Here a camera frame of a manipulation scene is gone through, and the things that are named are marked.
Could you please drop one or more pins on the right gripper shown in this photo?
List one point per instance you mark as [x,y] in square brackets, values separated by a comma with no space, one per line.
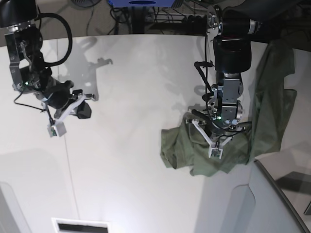
[59,96]

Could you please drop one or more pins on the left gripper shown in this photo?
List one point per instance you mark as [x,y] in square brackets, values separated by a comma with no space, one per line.
[217,126]

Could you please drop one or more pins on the green t-shirt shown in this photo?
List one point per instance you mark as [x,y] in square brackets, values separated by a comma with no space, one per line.
[272,107]

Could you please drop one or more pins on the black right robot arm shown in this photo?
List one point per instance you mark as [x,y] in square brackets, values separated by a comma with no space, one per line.
[30,72]

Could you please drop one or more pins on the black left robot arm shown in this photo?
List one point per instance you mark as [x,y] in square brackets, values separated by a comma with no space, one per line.
[232,52]

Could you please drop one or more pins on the blue plastic bin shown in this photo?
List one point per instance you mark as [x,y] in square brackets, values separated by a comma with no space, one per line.
[141,3]

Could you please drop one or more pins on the black power strip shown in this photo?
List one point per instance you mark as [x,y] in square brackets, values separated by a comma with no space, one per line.
[175,18]

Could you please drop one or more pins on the grey table leg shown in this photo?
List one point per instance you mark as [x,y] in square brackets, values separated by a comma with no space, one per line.
[138,15]

